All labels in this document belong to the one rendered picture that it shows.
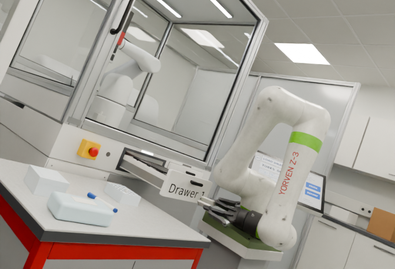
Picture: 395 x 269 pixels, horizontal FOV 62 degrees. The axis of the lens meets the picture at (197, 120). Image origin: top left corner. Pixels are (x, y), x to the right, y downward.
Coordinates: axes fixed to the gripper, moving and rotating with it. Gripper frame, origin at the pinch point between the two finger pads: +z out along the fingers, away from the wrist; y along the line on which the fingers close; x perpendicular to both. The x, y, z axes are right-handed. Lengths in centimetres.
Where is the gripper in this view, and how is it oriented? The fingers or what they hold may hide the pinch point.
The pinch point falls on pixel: (206, 202)
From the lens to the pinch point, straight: 148.4
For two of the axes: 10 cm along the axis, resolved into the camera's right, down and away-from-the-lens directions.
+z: -8.1, -2.2, 5.5
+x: -1.6, -8.1, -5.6
